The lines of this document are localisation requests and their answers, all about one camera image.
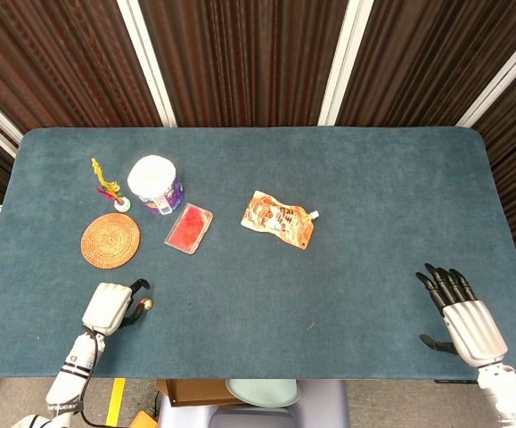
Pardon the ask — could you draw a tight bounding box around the clear box with red contents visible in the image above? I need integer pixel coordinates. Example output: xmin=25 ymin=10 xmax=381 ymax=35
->
xmin=164 ymin=202 xmax=214 ymax=256

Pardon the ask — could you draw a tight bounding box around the brown cardboard box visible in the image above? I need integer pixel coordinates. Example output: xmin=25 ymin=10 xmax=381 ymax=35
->
xmin=164 ymin=379 xmax=243 ymax=407

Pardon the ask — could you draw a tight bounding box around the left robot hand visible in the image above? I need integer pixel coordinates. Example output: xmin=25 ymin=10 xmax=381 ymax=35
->
xmin=81 ymin=278 xmax=152 ymax=337

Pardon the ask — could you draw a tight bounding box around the colourful feather shuttlecock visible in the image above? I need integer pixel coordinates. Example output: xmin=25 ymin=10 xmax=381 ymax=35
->
xmin=90 ymin=157 xmax=131 ymax=213

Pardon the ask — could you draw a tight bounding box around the orange object on floor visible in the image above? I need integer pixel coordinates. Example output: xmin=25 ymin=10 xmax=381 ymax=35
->
xmin=128 ymin=410 xmax=159 ymax=428

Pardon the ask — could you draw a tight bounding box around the blue table mat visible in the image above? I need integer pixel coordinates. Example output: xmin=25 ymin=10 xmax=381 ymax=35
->
xmin=0 ymin=127 xmax=516 ymax=382

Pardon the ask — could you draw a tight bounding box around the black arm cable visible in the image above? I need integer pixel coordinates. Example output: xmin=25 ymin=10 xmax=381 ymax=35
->
xmin=78 ymin=325 xmax=110 ymax=428

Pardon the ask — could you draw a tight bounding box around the yellow floor tape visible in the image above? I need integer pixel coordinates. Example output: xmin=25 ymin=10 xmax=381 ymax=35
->
xmin=104 ymin=377 xmax=127 ymax=428

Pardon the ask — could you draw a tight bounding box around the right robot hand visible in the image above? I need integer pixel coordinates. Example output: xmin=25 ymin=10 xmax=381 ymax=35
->
xmin=414 ymin=262 xmax=509 ymax=369

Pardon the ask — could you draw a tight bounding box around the white purple lidded canister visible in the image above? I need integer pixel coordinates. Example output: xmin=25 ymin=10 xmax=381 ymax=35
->
xmin=127 ymin=154 xmax=185 ymax=217

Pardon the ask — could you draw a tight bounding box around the round woven rattan coaster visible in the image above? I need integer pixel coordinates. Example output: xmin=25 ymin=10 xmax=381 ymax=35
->
xmin=80 ymin=212 xmax=142 ymax=270

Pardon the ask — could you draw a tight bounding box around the pale green round plate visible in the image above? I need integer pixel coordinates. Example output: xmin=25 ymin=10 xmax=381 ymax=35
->
xmin=225 ymin=378 xmax=302 ymax=408

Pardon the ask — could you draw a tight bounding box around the orange spouted snack pouch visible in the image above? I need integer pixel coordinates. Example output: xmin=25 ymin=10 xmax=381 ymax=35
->
xmin=240 ymin=190 xmax=321 ymax=251

